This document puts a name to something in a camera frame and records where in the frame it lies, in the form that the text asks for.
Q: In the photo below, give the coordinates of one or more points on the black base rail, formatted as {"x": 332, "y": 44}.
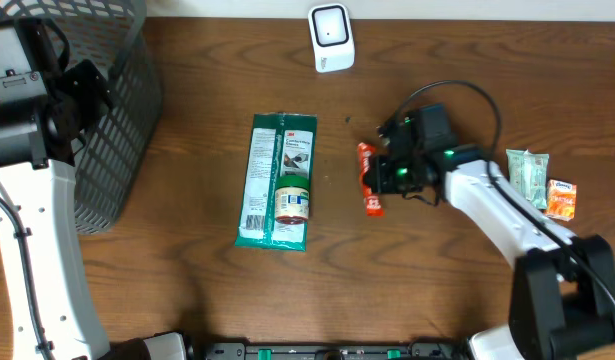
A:
{"x": 432, "y": 350}

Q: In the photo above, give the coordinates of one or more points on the grey plastic mesh basket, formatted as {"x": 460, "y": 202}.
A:
{"x": 108, "y": 33}

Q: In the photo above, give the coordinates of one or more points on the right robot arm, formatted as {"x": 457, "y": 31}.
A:
{"x": 563, "y": 287}

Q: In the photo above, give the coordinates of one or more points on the green lid glass jar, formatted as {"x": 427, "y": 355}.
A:
{"x": 292, "y": 200}

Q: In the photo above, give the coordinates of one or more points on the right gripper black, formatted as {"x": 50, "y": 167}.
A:
{"x": 384, "y": 182}

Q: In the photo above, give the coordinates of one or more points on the white barcode scanner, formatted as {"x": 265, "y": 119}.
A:
{"x": 332, "y": 37}

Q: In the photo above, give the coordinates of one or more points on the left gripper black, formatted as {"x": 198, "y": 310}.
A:
{"x": 85, "y": 92}

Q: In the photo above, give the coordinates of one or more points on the mint green wipes packet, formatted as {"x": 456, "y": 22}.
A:
{"x": 528, "y": 175}

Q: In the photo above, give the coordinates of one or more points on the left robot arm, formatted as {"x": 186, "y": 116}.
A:
{"x": 45, "y": 105}

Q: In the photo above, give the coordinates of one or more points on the green 3M gloves package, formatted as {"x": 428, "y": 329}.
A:
{"x": 280, "y": 144}

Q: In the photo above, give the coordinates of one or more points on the red snack bar wrapper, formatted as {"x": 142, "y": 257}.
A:
{"x": 372, "y": 203}

